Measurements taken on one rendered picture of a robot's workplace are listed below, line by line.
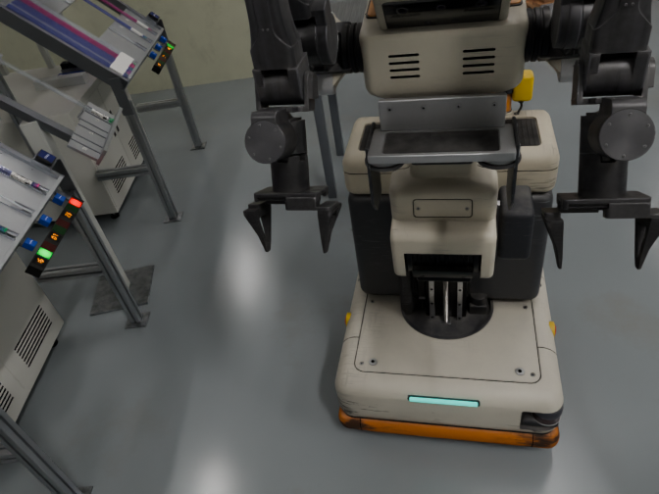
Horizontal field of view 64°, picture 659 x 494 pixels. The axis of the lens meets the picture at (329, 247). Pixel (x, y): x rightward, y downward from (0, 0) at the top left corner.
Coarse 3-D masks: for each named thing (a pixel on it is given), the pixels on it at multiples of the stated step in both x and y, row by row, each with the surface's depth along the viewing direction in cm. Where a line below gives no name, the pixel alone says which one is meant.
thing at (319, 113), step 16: (352, 0) 247; (368, 0) 243; (336, 16) 232; (352, 16) 229; (320, 96) 233; (320, 112) 237; (336, 112) 281; (320, 128) 242; (336, 128) 287; (320, 144) 248; (336, 144) 294; (336, 192) 268
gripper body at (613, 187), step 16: (592, 160) 67; (592, 176) 68; (608, 176) 67; (624, 176) 67; (576, 192) 74; (592, 192) 68; (608, 192) 67; (624, 192) 68; (640, 192) 70; (576, 208) 69; (592, 208) 71
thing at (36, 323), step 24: (24, 264) 196; (0, 288) 182; (24, 288) 194; (0, 312) 181; (24, 312) 193; (48, 312) 207; (0, 336) 179; (24, 336) 191; (48, 336) 205; (0, 360) 178; (24, 360) 190; (0, 384) 177; (24, 384) 188
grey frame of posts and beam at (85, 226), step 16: (64, 192) 180; (80, 208) 184; (80, 224) 186; (96, 240) 191; (96, 256) 195; (112, 272) 200; (112, 288) 205; (128, 304) 211; (0, 416) 134; (0, 432) 135; (16, 432) 139; (16, 448) 140; (32, 448) 144; (32, 464) 145; (48, 464) 150; (48, 480) 151; (64, 480) 156
